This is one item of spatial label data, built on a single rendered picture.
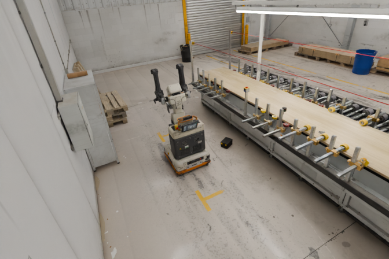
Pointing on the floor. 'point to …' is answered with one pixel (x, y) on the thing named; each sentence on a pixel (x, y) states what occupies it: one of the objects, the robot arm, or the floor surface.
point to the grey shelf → (94, 119)
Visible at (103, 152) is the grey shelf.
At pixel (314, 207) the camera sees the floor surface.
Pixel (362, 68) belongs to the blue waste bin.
